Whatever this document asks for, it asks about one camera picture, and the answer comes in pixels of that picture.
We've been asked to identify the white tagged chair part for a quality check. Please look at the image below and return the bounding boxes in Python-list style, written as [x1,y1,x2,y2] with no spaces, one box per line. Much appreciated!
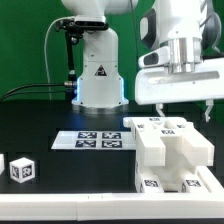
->
[149,117,215,166]

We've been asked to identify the paper sheet with tags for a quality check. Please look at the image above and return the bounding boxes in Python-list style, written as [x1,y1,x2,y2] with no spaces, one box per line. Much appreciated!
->
[51,131,135,150]

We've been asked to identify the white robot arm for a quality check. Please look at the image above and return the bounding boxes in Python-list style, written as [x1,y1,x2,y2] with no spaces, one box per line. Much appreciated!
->
[135,0,224,114]

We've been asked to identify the white chair seat part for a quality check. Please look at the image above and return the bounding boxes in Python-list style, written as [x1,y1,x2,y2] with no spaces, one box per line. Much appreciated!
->
[135,158,197,193]

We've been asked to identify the white L-shaped fence frame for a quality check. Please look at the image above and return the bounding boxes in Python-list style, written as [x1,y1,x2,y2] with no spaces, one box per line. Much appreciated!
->
[0,167,224,221]

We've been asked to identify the black camera on stand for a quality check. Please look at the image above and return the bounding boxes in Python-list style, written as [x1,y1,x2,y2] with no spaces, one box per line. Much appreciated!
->
[55,17,109,99]

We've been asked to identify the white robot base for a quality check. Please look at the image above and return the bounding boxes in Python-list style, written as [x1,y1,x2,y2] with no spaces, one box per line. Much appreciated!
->
[61,0,138,114]

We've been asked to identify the long white chair back part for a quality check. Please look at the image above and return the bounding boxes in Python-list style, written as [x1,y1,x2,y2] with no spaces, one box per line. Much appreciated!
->
[123,117,166,167]

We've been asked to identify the white tagged cube left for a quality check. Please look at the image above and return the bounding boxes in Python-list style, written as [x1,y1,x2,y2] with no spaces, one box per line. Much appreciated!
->
[9,157,35,183]

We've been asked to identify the grey camera cable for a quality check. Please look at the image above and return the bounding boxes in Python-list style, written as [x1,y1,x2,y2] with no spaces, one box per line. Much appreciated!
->
[43,16,75,100]

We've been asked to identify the white part at left edge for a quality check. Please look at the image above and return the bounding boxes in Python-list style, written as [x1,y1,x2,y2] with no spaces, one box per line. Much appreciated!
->
[0,154,5,175]

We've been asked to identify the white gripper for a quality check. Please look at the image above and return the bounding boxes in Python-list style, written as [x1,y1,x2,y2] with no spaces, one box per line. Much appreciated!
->
[135,58,224,122]

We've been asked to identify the black cables at base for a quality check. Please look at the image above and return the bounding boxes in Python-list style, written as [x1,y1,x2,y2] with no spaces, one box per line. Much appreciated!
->
[0,81,78,103]

